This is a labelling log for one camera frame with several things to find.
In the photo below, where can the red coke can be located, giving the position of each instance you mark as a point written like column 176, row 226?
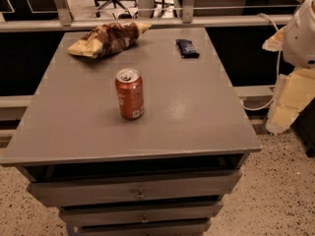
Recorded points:
column 130, row 94

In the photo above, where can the grey drawer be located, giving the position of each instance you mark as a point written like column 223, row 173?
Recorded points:
column 135, row 189
column 162, row 228
column 115, row 215

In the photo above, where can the bottom grey drawer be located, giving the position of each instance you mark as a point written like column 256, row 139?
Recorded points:
column 162, row 228

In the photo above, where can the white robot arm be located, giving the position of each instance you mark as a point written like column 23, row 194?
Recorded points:
column 297, row 39

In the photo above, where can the black office chair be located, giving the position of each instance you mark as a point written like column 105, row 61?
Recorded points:
column 100, row 4

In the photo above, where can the top grey drawer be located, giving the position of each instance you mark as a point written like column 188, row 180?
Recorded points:
column 135, row 189

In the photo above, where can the brown chip bag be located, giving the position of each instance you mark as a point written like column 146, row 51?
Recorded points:
column 109, row 39

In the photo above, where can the grey drawer cabinet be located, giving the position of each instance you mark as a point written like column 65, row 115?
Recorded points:
column 143, row 143

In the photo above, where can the grey metal railing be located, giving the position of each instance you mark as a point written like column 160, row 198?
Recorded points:
column 64, row 15

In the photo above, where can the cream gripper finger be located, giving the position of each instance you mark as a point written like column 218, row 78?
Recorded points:
column 292, row 94

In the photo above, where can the middle grey drawer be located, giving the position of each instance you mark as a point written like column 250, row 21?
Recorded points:
column 115, row 215

